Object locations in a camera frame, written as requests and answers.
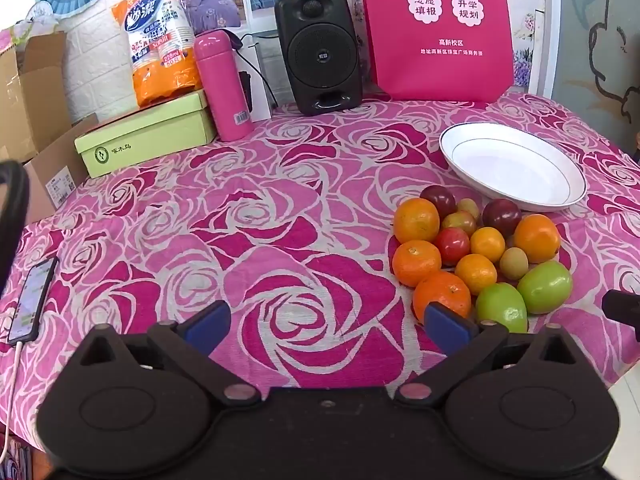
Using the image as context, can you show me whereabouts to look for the black speaker cable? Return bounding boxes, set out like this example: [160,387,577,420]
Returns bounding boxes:
[226,29,279,111]

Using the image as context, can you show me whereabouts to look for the green shoe box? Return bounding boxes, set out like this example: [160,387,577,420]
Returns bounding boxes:
[75,90,216,178]

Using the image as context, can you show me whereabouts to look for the white box behind thermos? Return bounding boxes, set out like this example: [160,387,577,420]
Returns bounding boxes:
[234,44,272,122]

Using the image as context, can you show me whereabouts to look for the orange paper cup package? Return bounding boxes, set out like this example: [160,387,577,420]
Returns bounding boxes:
[112,0,202,108]

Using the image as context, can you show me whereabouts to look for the magenta fabric bag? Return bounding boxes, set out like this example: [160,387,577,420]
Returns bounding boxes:
[363,0,513,102]

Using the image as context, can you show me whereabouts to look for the tan longan front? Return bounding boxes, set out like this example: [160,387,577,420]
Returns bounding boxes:
[499,247,529,282]

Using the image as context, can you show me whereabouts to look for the black speaker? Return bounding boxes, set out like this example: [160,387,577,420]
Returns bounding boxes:
[274,0,362,116]

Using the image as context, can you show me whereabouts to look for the dark plum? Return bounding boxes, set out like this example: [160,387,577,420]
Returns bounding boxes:
[482,198,522,238]
[420,184,457,220]

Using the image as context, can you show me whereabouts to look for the white ceramic plate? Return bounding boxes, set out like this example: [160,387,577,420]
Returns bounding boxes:
[439,122,587,212]

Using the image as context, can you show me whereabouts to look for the pink rose tablecloth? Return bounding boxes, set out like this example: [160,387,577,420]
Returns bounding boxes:
[1,91,639,443]

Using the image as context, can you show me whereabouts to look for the smartphone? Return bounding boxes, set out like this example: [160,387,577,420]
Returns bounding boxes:
[8,256,58,347]

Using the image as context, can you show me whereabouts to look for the white charging cable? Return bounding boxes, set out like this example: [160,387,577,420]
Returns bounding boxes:
[0,340,25,466]

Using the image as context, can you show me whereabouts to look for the large open cardboard box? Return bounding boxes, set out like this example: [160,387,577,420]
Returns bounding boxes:
[0,32,72,162]

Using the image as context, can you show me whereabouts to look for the black strap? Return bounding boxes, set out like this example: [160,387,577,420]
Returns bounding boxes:
[0,158,32,296]

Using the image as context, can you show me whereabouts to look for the green apple fruit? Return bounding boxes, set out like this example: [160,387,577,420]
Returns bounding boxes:
[518,260,573,315]
[475,283,528,333]

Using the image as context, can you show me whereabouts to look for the tan longan back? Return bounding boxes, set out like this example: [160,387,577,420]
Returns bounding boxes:
[457,198,480,222]

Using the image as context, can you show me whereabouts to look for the pink thermos bottle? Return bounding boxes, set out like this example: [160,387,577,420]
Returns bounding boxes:
[194,29,253,142]

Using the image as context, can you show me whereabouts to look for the small yellow orange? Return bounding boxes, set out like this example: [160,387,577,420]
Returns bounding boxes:
[470,226,506,263]
[454,254,498,296]

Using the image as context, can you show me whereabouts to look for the orange front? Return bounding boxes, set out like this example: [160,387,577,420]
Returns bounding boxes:
[412,271,472,324]

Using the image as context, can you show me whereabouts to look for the small cardboard box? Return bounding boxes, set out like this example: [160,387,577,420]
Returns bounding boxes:
[25,114,98,224]

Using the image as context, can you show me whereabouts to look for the orange large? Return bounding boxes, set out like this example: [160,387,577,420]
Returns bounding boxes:
[513,214,561,264]

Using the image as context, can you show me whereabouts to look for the red green tomato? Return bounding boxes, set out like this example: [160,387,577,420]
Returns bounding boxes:
[442,210,477,237]

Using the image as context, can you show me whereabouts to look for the tan longan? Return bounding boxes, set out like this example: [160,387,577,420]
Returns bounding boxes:
[499,247,529,282]
[457,198,480,222]

